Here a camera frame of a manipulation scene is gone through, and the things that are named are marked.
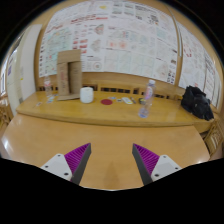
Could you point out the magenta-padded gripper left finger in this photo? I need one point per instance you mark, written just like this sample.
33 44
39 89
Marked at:
59 164

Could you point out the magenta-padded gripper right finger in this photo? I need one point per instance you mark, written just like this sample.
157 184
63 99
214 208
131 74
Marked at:
163 165

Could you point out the clear plastic water bottle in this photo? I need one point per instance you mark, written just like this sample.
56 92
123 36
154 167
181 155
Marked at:
147 100

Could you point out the small black device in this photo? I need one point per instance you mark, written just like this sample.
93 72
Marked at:
142 101

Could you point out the black bag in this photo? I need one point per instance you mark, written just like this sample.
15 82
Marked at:
196 102

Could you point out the white ceramic mug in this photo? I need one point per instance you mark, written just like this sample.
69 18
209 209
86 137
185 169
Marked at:
86 95

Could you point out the white printed card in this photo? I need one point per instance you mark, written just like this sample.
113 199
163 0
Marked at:
127 100

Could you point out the small clear plastic bottle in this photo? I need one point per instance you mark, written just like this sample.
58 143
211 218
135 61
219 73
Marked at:
48 87

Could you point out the flat round red coaster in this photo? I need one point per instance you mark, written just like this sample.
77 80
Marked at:
106 102

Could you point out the small dark printed sticker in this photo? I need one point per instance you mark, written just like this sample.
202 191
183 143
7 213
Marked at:
119 100

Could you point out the round blue sticker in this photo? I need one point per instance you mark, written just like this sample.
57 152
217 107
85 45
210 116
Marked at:
112 98

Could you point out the brown cardboard box stand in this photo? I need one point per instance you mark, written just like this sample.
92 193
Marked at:
63 78

